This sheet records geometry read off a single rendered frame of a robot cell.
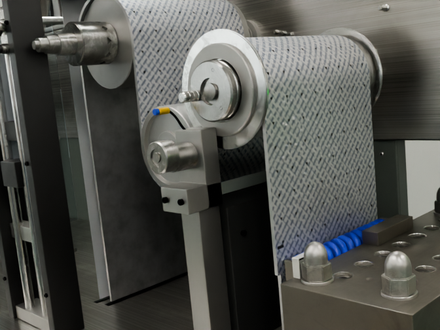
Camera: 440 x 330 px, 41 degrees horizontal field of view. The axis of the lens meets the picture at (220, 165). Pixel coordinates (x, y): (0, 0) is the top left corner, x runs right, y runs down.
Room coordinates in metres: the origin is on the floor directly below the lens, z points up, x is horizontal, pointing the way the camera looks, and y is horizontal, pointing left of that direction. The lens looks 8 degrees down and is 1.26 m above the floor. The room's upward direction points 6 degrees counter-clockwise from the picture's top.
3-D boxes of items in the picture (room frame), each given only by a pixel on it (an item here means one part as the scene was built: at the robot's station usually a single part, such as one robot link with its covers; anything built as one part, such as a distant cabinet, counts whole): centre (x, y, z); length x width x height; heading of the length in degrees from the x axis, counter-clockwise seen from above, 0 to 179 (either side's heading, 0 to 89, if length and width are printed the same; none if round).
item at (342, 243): (0.75, -0.16, 1.03); 0.21 x 0.04 x 0.03; 134
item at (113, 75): (1.00, 0.07, 1.33); 0.25 x 0.14 x 0.14; 134
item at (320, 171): (0.77, -0.14, 1.11); 0.23 x 0.01 x 0.18; 134
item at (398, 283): (0.57, -0.17, 1.05); 0.04 x 0.04 x 0.04
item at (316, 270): (0.63, -0.10, 1.05); 0.04 x 0.04 x 0.04
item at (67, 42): (0.85, 0.22, 1.33); 0.06 x 0.03 x 0.03; 134
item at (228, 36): (0.73, -0.01, 1.25); 0.15 x 0.01 x 0.15; 44
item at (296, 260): (0.65, -0.08, 1.04); 0.02 x 0.01 x 0.02; 134
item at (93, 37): (0.89, 0.18, 1.33); 0.06 x 0.06 x 0.06; 44
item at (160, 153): (0.70, 0.07, 1.18); 0.04 x 0.02 x 0.04; 44
